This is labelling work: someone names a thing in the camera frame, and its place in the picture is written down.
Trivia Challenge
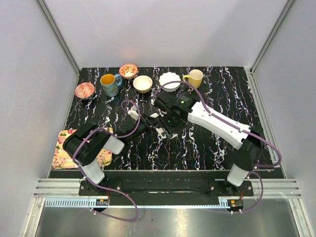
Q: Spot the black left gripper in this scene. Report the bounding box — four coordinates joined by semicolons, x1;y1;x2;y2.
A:
127;113;160;143

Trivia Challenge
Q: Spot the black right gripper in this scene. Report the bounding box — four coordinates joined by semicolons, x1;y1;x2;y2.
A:
156;110;187;140

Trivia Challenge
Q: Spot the white remote control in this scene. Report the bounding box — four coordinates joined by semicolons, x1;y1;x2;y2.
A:
156;128;178;140

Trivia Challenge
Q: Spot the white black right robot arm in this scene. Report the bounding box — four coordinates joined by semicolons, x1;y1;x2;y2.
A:
154;91;263;196

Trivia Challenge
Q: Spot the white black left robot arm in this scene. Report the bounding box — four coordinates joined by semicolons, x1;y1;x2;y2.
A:
62;113;158;195

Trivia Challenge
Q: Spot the white scalloped bowl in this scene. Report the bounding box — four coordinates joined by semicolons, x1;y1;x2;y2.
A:
158;72;181;92

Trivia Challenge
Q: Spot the yellow mug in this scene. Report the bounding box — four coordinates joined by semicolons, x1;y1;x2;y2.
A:
182;69;204;89

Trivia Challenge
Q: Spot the cream round bowl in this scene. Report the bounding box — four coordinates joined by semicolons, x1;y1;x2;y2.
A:
133;76;153;93

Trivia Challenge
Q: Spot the orange floral bowl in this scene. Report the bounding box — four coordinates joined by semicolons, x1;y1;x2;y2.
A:
119;63;138;79

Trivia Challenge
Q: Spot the blue patterned mug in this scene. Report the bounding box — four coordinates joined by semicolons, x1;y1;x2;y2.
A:
100;74;123;97

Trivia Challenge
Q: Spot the red patterned small dish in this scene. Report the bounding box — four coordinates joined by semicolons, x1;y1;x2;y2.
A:
75;82;95;99

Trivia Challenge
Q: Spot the floral rectangular tray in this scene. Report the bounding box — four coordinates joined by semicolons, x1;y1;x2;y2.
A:
52;129;112;169

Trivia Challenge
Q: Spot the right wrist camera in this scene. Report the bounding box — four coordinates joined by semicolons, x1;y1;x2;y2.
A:
150;111;166;119

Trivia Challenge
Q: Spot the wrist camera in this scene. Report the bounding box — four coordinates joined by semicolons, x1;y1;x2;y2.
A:
127;106;139;120
150;111;166;119

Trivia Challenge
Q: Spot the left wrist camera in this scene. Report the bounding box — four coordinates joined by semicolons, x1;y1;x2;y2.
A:
127;106;139;120

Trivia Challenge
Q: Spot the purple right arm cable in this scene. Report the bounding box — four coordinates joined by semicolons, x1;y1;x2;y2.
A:
151;80;283;214

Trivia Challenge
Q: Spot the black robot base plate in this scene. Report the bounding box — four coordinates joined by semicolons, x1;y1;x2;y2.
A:
79;172;254;200

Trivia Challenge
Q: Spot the aluminium table edge rail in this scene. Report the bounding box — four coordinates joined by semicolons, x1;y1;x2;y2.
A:
34;178;301;199

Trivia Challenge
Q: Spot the left aluminium frame post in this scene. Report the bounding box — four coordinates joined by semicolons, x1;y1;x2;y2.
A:
37;0;81;72

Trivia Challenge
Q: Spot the aluminium corner frame post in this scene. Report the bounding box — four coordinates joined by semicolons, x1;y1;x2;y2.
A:
250;0;296;74

